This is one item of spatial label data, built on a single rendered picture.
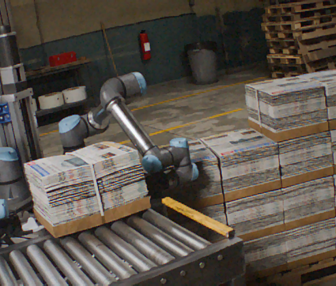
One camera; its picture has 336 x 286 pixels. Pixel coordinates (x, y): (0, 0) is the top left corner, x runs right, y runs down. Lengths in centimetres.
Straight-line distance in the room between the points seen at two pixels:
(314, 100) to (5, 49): 145
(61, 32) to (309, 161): 689
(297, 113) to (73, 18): 692
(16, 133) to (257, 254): 130
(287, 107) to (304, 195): 45
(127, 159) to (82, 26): 728
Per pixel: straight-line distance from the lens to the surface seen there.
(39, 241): 184
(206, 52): 932
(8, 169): 222
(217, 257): 155
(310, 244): 267
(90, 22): 908
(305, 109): 243
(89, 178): 179
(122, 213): 186
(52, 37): 886
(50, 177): 174
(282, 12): 884
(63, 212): 179
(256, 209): 245
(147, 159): 207
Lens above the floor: 151
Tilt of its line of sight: 15 degrees down
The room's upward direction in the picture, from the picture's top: 9 degrees counter-clockwise
